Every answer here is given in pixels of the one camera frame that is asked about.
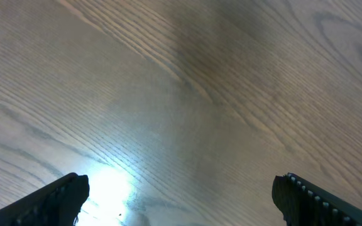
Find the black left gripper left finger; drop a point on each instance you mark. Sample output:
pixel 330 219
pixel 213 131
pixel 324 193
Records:
pixel 56 204

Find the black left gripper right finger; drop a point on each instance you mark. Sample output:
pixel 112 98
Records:
pixel 305 204

